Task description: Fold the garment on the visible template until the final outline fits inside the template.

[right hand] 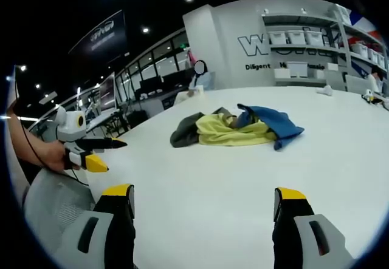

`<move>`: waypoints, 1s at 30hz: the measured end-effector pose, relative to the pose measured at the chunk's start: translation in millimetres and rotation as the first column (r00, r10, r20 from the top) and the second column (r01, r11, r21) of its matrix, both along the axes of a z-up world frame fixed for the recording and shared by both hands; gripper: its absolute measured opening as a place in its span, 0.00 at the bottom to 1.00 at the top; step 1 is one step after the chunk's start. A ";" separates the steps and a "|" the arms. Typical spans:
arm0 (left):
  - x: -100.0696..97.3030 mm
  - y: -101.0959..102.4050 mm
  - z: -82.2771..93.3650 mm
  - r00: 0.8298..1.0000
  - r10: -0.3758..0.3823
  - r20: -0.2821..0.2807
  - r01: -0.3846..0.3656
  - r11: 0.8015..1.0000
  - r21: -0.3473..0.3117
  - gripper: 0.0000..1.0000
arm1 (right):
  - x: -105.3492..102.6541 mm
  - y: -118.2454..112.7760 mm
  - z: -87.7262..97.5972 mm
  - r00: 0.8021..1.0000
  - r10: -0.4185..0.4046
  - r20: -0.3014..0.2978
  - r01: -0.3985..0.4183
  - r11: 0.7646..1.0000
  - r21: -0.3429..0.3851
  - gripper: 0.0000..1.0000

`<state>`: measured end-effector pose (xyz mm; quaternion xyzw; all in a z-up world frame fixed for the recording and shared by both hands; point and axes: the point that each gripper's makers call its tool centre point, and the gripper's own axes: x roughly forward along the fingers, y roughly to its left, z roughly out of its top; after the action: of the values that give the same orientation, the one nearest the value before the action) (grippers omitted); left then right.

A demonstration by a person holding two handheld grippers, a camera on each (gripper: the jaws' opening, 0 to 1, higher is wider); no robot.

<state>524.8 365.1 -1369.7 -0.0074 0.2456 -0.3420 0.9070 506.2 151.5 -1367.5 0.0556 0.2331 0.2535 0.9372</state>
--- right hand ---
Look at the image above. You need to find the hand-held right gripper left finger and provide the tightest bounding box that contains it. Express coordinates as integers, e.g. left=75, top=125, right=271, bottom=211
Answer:
left=56, top=183, right=136, bottom=269

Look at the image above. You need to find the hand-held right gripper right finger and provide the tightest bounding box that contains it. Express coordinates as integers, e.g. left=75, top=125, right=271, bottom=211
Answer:
left=272, top=186, right=355, bottom=269

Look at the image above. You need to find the dark grey garment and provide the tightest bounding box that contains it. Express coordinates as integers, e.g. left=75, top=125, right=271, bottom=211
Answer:
left=169, top=106, right=238, bottom=149

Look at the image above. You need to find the blue garment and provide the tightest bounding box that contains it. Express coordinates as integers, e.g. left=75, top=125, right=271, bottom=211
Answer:
left=236, top=103, right=305, bottom=151

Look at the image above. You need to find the yellow garment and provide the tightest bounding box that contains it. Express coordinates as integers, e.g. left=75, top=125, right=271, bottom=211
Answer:
left=194, top=112, right=278, bottom=147

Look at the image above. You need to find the person's left hand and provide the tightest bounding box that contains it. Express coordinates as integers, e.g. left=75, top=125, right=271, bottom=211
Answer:
left=41, top=140, right=82, bottom=172

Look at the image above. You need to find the white background desk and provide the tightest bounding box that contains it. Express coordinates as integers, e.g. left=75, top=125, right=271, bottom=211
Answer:
left=84, top=107, right=123, bottom=134

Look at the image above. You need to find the computer monitor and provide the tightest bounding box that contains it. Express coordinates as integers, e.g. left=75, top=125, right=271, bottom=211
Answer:
left=97, top=70, right=117, bottom=112

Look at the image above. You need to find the grey mesh chair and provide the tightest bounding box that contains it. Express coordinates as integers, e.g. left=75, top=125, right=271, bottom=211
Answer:
left=22, top=168, right=103, bottom=269

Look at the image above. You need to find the dark hanging banner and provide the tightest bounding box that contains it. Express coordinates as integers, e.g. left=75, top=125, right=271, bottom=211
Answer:
left=67, top=9, right=128, bottom=58

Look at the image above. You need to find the small white object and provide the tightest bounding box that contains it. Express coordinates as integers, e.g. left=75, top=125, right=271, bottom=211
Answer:
left=315, top=84, right=336, bottom=96

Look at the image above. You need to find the row of white storage bins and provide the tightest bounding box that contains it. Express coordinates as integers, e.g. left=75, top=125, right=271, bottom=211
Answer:
left=268, top=29, right=389, bottom=69

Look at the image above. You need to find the grey shelving unit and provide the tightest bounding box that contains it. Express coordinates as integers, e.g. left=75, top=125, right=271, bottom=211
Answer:
left=260, top=3, right=389, bottom=88

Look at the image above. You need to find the red white blue flag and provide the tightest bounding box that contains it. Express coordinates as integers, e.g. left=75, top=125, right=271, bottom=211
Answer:
left=348, top=7, right=382, bottom=44

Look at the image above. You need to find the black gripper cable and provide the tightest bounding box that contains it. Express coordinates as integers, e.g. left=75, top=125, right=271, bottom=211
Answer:
left=13, top=64, right=89, bottom=187

